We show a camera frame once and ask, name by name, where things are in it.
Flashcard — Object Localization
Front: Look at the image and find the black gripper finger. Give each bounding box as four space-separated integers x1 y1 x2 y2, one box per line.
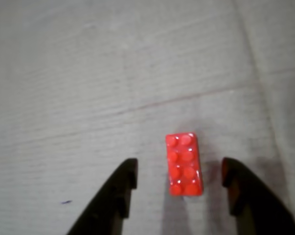
65 158 139 235
221 157 295 235

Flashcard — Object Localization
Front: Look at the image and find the red lego block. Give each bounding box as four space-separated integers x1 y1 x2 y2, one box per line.
165 132 204 197

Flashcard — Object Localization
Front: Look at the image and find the brown cardboard sheet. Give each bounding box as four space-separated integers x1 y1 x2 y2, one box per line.
0 0 295 235

